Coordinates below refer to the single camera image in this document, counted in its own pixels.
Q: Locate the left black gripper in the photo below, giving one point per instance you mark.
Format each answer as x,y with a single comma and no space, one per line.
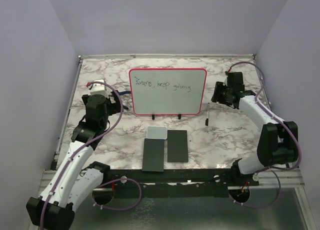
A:
114,106

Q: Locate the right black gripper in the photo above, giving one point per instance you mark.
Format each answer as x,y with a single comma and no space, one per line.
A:
217,96

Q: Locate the white whiteboard marker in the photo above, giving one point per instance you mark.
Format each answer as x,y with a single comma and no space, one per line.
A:
207,115

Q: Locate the pink framed whiteboard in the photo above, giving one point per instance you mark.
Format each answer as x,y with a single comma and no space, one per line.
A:
167,91

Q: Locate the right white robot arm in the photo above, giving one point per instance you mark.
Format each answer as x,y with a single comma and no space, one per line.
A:
278,141

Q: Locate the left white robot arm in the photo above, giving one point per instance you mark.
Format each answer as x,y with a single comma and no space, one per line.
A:
54,209

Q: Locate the white grey eraser block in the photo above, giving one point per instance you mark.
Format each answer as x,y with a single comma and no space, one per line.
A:
157,132

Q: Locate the right black foam pad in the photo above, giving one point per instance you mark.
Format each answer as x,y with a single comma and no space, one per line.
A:
177,146

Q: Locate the black foam pad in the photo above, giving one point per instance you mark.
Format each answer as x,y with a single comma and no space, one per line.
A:
177,146
153,155

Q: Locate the left black foam pad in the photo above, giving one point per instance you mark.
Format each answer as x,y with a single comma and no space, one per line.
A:
153,155

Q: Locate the blue handled pliers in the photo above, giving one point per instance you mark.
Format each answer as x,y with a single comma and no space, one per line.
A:
124,98

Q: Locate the aluminium table frame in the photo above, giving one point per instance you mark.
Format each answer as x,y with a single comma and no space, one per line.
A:
229,136

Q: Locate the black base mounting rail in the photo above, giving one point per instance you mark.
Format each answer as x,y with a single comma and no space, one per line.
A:
173,183

